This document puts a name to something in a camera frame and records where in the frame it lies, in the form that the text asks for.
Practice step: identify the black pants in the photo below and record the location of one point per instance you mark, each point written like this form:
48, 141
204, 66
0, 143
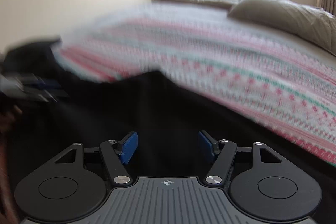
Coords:
166, 117

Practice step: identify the beige pillow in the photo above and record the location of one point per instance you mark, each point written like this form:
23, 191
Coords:
312, 24

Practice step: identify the black folded garment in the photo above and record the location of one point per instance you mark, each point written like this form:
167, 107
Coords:
35, 58

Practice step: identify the patterned knit bedspread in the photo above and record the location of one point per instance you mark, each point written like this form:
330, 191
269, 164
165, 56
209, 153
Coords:
277, 79

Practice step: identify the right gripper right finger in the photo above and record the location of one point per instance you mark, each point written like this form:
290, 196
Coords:
221, 154

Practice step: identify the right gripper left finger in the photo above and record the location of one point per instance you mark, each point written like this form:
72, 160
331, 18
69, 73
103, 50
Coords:
116, 155

